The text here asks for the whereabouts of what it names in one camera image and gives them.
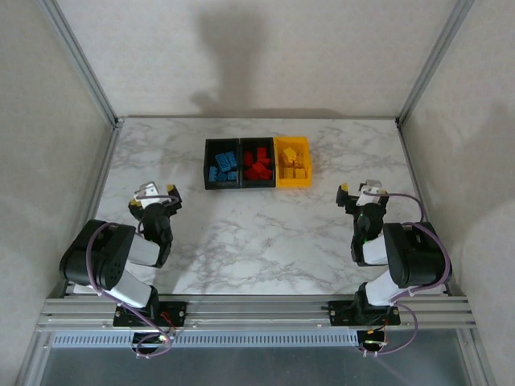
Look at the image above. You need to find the yellow plastic bin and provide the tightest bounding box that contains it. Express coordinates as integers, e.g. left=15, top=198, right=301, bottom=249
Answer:
left=273, top=135, right=314, bottom=189

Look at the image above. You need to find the black plastic bin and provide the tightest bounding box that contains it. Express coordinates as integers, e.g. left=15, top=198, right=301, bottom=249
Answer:
left=239, top=136, right=278, bottom=189
left=204, top=138, right=242, bottom=191

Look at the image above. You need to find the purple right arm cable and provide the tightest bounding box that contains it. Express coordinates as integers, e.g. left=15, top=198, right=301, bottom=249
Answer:
left=361, top=191, right=451, bottom=357

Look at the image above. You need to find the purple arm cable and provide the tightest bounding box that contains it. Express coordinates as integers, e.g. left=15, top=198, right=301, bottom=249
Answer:
left=361, top=191, right=451, bottom=357
left=86, top=194, right=178, bottom=359

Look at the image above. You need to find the aluminium side rail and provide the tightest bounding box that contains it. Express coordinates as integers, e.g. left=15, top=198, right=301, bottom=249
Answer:
left=396, top=118, right=454, bottom=297
left=60, top=120, right=124, bottom=298

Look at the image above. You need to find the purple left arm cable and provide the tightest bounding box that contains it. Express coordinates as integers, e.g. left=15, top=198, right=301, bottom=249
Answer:
left=86, top=194, right=178, bottom=359

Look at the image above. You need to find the red black wire bundle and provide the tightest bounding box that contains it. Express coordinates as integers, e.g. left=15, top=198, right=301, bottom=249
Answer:
left=159, top=311, right=178, bottom=337

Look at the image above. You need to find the wide aluminium base rail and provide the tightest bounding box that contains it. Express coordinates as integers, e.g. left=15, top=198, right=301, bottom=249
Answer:
left=35, top=295, right=480, bottom=334

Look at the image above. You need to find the aluminium frame post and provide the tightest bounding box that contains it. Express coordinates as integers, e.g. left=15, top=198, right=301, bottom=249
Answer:
left=396, top=0, right=478, bottom=125
left=38, top=0, right=124, bottom=126

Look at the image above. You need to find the grey slotted cable duct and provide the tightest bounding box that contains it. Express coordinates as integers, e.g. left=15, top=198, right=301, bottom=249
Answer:
left=51, top=331, right=360, bottom=349

